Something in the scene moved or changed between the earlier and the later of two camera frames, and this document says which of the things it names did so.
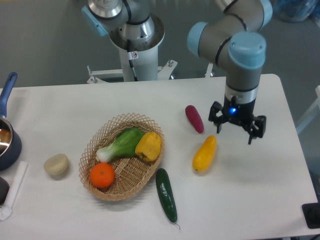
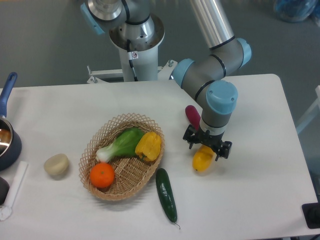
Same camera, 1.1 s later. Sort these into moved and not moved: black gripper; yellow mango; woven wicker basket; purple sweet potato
Moved: black gripper
Not moved: purple sweet potato; woven wicker basket; yellow mango
